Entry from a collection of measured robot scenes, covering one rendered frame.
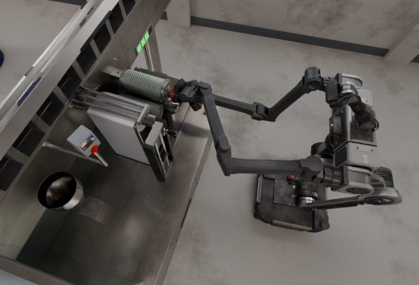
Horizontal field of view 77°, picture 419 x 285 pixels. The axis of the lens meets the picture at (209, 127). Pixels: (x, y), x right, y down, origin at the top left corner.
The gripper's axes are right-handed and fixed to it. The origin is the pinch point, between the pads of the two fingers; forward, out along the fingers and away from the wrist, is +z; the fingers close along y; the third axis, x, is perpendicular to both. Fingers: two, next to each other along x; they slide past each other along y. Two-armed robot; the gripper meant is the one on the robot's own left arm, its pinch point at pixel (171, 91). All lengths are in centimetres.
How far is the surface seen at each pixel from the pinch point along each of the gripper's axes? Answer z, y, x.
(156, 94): 4.8, -5.4, 4.9
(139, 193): 27, -53, -28
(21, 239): 34, -95, 14
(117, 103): 1.3, -26.4, 22.2
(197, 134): 11.7, -2.5, -39.4
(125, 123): -4.7, -34.8, 16.3
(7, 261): -12, -97, 29
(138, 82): 11.8, -3.3, 14.7
